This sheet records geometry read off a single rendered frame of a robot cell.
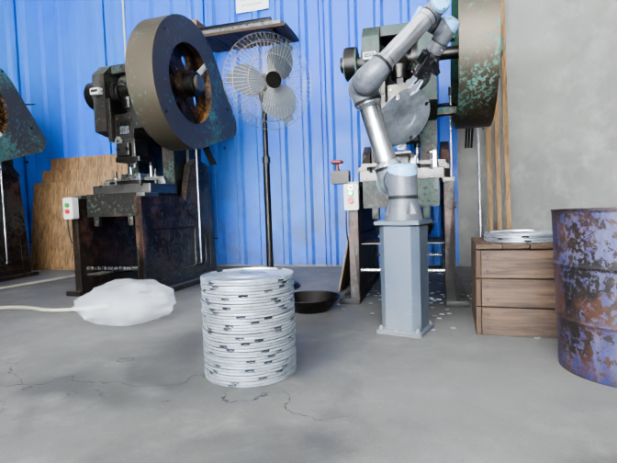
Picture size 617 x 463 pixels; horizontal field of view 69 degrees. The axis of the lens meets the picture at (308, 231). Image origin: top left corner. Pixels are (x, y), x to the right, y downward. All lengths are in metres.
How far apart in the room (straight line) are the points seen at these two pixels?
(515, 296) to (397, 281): 0.44
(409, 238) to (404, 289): 0.20
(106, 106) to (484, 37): 2.30
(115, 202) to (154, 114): 0.63
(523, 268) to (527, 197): 2.01
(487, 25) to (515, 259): 1.09
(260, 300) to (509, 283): 0.98
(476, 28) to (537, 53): 1.69
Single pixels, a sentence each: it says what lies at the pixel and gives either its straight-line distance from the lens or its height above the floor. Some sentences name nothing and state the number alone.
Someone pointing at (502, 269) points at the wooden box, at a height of 0.25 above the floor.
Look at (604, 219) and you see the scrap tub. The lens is 1.43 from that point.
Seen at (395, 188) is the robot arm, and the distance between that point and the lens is 1.81.
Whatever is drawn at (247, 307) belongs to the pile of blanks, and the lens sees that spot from 1.35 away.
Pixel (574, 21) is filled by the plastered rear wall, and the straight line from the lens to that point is 4.12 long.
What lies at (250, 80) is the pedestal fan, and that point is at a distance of 2.90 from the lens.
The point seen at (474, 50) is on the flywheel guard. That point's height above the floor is 1.20.
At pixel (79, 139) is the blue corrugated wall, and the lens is 5.04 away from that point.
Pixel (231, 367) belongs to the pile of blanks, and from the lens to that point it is 1.38.
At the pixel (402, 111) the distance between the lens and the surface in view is 2.29.
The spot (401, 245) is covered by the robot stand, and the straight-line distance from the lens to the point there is 1.78.
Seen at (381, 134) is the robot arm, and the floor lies 0.81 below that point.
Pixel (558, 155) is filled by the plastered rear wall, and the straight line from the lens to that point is 3.90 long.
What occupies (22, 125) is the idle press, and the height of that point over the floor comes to 1.27.
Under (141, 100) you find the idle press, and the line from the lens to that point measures 2.84.
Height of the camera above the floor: 0.51
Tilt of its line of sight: 3 degrees down
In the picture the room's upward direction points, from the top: 2 degrees counter-clockwise
